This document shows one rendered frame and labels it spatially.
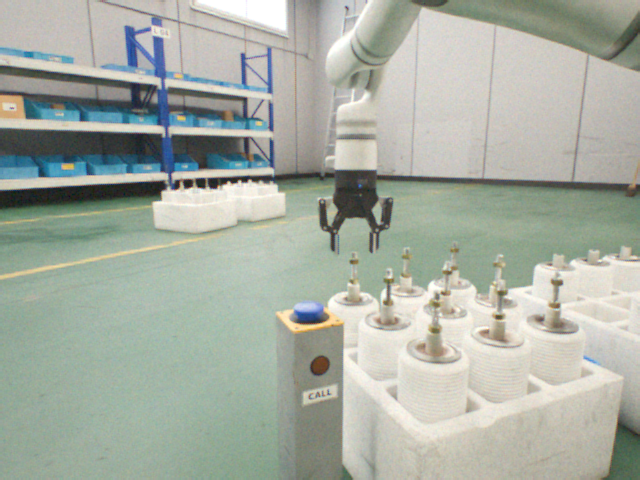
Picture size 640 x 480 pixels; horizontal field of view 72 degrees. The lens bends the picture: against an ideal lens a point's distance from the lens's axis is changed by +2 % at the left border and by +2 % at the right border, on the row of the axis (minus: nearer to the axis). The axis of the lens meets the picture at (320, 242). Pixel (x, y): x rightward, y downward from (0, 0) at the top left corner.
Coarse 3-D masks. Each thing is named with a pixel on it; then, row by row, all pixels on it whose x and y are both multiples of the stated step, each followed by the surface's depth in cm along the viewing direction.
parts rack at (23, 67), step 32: (128, 32) 517; (0, 64) 376; (32, 64) 394; (64, 64) 416; (128, 64) 523; (160, 64) 493; (160, 96) 498; (192, 96) 598; (224, 96) 640; (256, 96) 613; (0, 128) 429; (32, 128) 401; (64, 128) 422; (96, 128) 446; (128, 128) 472; (160, 128) 502; (192, 128) 537; (160, 160) 518
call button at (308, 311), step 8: (296, 304) 57; (304, 304) 57; (312, 304) 57; (320, 304) 57; (296, 312) 56; (304, 312) 55; (312, 312) 55; (320, 312) 56; (304, 320) 56; (312, 320) 56
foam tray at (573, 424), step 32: (352, 352) 77; (352, 384) 69; (384, 384) 66; (544, 384) 66; (576, 384) 66; (608, 384) 67; (352, 416) 70; (384, 416) 60; (480, 416) 59; (512, 416) 59; (544, 416) 62; (576, 416) 65; (608, 416) 69; (352, 448) 71; (384, 448) 61; (416, 448) 54; (448, 448) 55; (480, 448) 58; (512, 448) 61; (544, 448) 64; (576, 448) 67; (608, 448) 71
